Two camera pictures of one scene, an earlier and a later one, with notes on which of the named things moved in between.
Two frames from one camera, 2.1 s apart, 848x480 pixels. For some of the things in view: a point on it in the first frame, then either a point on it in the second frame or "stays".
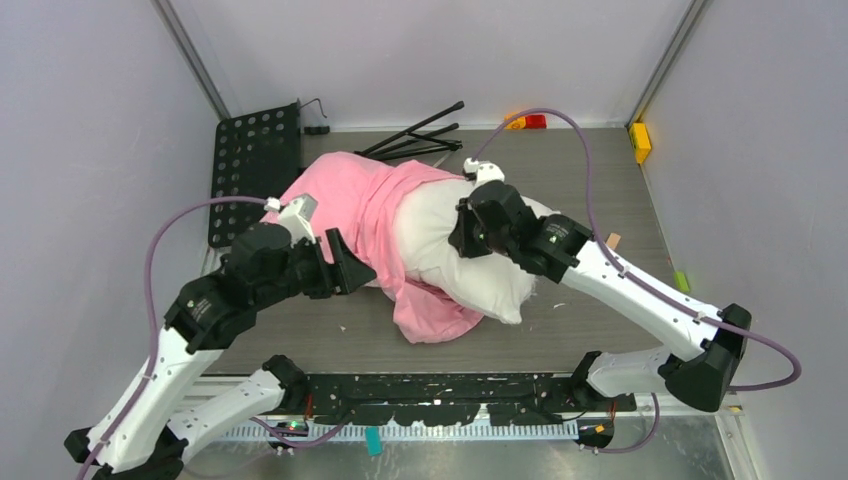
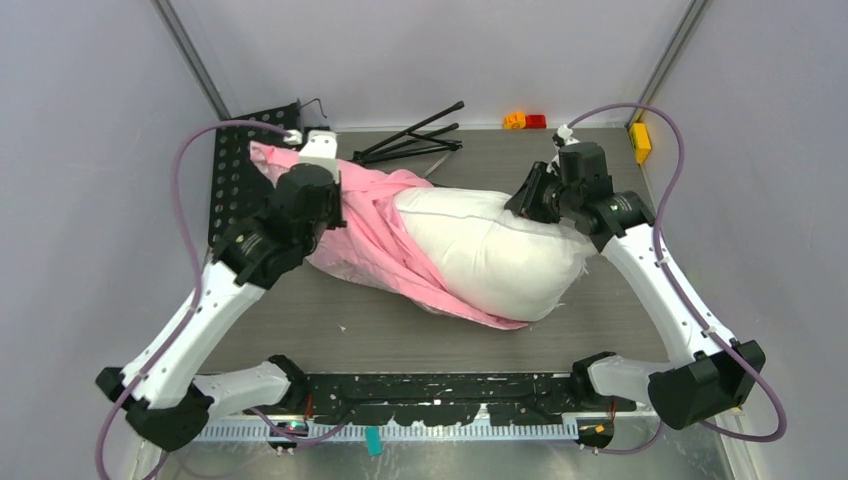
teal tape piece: [374, 443] stays
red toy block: [535, 121] stays
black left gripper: [348, 270] to [337, 216]
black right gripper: [461, 236] to [527, 201]
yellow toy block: [641, 142] stays
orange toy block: [517, 124] stays
